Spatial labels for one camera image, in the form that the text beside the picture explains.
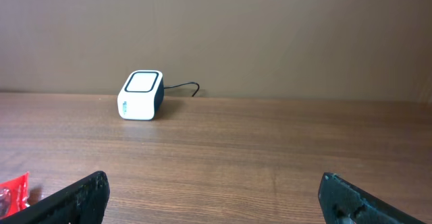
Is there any white barcode scanner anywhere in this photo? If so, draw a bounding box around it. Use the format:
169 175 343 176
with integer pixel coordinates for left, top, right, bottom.
117 70 165 121

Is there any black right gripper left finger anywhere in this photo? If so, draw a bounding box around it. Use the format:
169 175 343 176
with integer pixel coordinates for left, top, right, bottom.
1 171 110 224

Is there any red snack bag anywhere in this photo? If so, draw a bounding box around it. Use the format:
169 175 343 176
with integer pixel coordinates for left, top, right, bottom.
0 172 30 219

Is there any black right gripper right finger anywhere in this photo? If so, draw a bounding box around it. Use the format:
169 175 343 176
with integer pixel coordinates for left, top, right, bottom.
318 173 425 224

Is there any black scanner cable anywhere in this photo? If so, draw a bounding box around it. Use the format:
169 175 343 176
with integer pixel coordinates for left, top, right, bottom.
163 81 200 98

